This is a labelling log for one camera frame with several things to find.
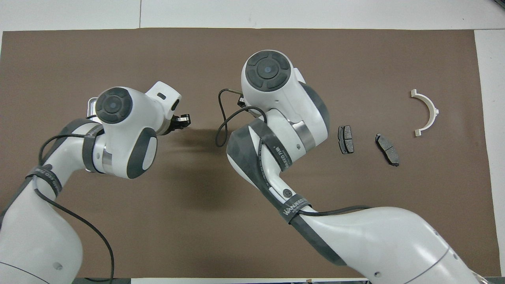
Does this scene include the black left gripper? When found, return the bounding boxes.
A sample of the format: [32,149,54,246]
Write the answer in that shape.
[165,112,192,135]

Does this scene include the silver metal tray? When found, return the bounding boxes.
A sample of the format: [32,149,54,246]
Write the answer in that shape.
[87,97,100,120]

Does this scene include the brown table mat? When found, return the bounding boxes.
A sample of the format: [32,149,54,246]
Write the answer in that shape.
[0,28,501,279]

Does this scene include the rectangular grey brake pad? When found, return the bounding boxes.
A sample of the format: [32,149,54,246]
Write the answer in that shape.
[338,125,354,154]

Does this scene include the curved grey brake pad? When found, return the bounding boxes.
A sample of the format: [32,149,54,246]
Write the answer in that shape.
[375,134,400,166]

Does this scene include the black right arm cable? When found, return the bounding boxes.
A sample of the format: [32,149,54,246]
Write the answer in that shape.
[215,88,371,217]

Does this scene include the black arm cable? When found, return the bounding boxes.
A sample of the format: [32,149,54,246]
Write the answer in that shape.
[215,88,371,217]
[34,133,116,283]

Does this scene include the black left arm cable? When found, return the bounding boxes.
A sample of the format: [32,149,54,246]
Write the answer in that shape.
[34,133,116,283]

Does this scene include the white curved plastic bracket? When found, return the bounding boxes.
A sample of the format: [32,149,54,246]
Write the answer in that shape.
[410,89,439,137]

